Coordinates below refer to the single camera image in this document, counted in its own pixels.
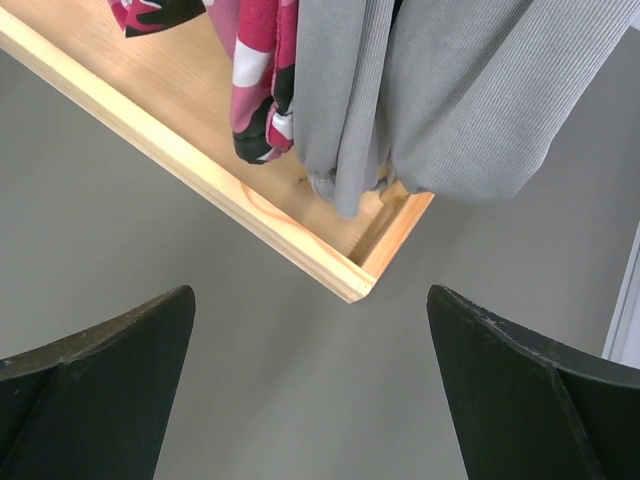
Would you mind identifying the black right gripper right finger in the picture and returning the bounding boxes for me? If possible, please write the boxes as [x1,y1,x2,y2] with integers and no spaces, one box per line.
[426,285,639,479]

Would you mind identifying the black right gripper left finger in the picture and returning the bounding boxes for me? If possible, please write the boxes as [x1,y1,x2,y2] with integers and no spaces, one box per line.
[1,286,195,479]

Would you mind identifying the pink camouflage trousers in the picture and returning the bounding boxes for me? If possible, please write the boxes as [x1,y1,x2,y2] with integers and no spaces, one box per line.
[108,0,299,165]

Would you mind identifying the grey trousers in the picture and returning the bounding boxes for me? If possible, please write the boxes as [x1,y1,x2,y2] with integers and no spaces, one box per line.
[293,1,639,217]

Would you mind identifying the wooden clothes rack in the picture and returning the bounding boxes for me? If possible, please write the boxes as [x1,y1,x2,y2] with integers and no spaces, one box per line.
[1,1,432,303]

